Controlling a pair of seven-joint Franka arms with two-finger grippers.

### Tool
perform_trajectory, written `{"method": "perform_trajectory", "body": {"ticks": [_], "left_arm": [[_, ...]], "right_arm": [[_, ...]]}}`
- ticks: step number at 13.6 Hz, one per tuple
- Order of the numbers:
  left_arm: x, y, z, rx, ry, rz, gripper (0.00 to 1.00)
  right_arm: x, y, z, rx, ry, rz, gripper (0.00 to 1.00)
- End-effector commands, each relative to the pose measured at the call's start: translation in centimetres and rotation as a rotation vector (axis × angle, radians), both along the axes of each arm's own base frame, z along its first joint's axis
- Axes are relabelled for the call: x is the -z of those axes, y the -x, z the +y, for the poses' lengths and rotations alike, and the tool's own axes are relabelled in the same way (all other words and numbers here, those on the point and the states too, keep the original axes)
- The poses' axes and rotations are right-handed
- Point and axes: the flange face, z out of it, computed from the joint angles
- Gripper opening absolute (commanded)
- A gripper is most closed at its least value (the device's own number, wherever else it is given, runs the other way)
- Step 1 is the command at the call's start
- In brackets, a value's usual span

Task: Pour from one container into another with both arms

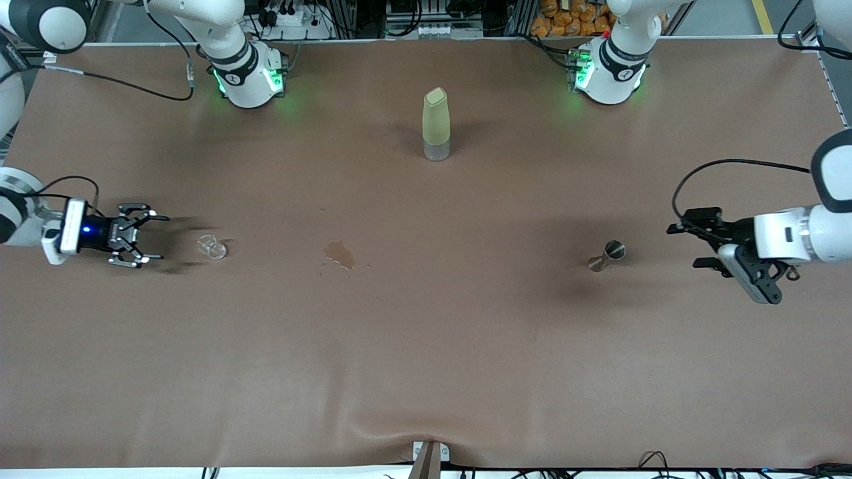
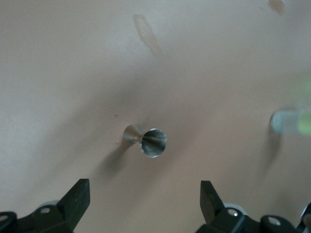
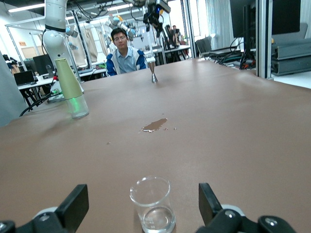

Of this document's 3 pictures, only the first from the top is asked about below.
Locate clear glass measuring cup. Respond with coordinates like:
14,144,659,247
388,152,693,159
196,234,228,261

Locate steel double jigger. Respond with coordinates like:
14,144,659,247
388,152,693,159
587,240,627,273

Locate brown liquid spill stain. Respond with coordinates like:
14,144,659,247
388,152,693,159
324,241,355,270

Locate orange snack bag pile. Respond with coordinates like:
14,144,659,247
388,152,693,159
531,0,616,37

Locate white power strip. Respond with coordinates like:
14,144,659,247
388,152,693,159
256,0,333,41

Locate olive green bottle clear base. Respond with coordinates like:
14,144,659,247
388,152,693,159
421,87,451,162

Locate brown table mat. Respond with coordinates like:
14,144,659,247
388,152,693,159
0,37,852,470

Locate white terminal strip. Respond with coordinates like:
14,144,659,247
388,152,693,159
418,23,484,39

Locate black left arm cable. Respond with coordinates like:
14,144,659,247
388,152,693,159
672,158,814,224

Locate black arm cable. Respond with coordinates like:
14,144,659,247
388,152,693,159
30,7,195,217
672,158,814,224

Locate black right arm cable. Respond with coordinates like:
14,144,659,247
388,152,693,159
30,7,195,217

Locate aluminium frame rail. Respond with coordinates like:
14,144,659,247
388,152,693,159
795,27,852,130

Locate black cable loop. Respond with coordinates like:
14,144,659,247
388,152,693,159
638,450,673,479

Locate metal clamp bracket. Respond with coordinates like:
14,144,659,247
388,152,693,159
412,440,451,463

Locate brown camera pole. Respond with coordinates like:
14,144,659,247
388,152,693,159
407,442,442,479

